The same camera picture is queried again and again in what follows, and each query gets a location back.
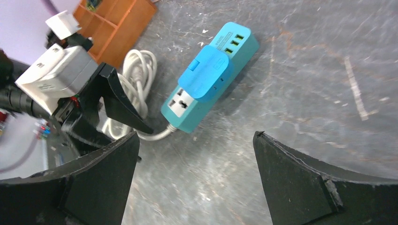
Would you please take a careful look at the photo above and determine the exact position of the teal power strip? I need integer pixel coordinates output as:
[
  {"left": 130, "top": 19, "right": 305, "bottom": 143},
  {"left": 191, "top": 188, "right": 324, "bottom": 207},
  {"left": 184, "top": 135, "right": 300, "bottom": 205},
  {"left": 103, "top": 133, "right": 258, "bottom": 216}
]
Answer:
[{"left": 161, "top": 22, "right": 260, "bottom": 133}]

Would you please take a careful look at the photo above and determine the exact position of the orange wooden tray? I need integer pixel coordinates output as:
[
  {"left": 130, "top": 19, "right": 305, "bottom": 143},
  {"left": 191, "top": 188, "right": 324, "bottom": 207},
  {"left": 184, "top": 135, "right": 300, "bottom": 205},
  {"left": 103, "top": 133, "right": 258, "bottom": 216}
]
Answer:
[{"left": 73, "top": 0, "right": 157, "bottom": 68}]

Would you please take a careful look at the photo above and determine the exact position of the white coiled cable centre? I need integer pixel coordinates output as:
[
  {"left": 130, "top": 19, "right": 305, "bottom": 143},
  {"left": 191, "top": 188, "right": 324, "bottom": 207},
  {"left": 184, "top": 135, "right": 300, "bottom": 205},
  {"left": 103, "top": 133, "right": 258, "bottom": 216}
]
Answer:
[{"left": 101, "top": 49, "right": 178, "bottom": 142}]

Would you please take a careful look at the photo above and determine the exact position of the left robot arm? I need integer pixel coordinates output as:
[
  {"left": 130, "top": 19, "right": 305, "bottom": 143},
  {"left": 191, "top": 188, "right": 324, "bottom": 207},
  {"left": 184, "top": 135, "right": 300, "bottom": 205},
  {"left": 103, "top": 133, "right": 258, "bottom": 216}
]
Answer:
[{"left": 0, "top": 48, "right": 153, "bottom": 154}]

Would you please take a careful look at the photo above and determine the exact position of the blue square plug adapter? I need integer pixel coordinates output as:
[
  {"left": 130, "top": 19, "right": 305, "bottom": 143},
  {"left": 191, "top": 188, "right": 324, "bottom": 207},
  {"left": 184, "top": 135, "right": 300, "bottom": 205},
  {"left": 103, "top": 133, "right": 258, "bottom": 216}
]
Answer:
[{"left": 178, "top": 45, "right": 234, "bottom": 102}]

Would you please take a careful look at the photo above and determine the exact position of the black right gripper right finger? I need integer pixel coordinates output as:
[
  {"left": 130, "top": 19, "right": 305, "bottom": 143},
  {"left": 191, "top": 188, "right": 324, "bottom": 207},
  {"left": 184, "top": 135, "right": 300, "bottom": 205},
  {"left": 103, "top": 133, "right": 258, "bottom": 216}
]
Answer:
[{"left": 253, "top": 131, "right": 398, "bottom": 225}]

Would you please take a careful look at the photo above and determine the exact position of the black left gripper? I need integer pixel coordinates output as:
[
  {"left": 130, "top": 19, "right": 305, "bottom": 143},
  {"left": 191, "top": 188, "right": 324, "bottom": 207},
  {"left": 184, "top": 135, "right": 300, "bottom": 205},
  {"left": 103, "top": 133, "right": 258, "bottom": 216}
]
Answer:
[{"left": 54, "top": 63, "right": 153, "bottom": 149}]

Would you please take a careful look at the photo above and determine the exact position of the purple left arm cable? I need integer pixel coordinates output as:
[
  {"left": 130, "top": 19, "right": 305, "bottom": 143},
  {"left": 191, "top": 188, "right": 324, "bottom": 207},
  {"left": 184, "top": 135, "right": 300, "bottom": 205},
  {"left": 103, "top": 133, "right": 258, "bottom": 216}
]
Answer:
[{"left": 0, "top": 130, "right": 41, "bottom": 174}]

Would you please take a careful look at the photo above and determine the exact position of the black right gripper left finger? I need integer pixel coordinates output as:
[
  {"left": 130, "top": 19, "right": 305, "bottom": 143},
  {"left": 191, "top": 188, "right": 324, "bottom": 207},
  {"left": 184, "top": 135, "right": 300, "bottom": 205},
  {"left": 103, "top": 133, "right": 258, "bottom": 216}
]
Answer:
[{"left": 0, "top": 133, "right": 140, "bottom": 225}]

